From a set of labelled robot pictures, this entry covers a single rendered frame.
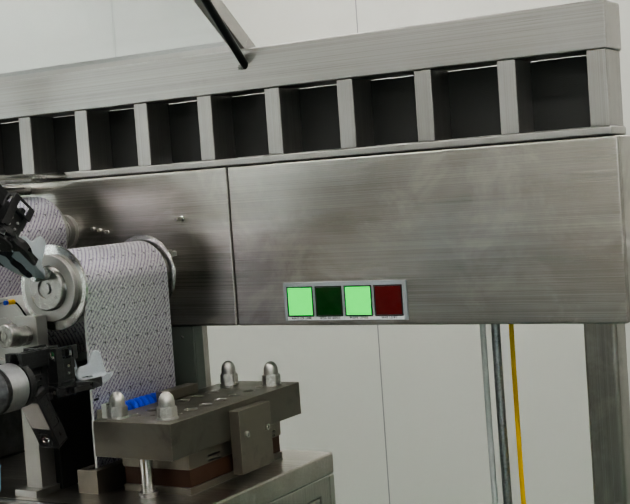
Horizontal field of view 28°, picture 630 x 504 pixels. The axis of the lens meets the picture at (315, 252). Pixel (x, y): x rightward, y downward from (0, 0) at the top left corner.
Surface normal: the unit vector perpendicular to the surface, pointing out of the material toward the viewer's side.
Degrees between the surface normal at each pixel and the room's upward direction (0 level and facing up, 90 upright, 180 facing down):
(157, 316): 90
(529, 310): 90
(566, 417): 90
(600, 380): 90
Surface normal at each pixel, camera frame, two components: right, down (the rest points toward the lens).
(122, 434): -0.51, 0.08
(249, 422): 0.86, -0.04
